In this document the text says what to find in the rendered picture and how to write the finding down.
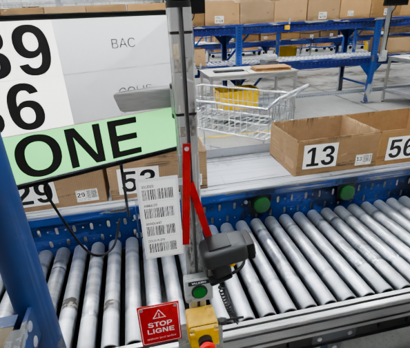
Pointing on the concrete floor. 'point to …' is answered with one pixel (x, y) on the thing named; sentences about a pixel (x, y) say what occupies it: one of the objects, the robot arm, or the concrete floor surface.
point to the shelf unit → (8, 237)
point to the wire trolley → (246, 111)
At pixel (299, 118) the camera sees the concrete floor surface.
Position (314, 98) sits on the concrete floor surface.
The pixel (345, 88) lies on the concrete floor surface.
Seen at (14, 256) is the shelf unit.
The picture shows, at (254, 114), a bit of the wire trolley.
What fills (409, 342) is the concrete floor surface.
